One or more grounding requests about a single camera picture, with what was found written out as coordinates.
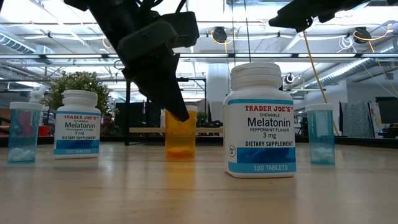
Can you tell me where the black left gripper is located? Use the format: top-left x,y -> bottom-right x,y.
88,8 -> 191,123

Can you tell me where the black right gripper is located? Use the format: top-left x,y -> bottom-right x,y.
269,0 -> 371,34

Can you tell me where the large amber pill bottle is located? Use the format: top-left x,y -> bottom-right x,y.
164,105 -> 198,160

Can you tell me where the blue pill vial white cap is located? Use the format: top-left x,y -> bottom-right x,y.
304,103 -> 336,166
6,101 -> 44,165

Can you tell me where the black partition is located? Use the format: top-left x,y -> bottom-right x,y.
113,101 -> 162,137

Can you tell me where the small green plant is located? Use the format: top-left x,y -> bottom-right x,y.
195,111 -> 209,128

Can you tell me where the person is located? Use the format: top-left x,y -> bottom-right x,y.
99,112 -> 116,136

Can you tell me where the green potted plant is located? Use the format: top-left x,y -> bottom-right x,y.
40,70 -> 112,116

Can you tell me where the LED light bar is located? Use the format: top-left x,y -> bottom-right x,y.
0,52 -> 398,60

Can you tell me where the white Trader Joe's melatonin bottle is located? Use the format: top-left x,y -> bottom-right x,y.
53,90 -> 102,160
223,62 -> 297,179

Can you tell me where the white robot figure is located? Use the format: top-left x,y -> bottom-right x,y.
28,86 -> 47,105

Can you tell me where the dark computer monitor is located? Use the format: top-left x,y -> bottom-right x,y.
375,96 -> 398,125

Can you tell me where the yellow hanging cable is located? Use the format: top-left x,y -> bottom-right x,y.
302,30 -> 340,137

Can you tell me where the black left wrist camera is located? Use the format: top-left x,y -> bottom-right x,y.
160,11 -> 200,49

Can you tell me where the silver ventilation duct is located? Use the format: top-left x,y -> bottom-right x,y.
294,46 -> 398,94

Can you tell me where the black metal rig frame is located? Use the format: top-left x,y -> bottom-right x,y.
0,134 -> 398,149

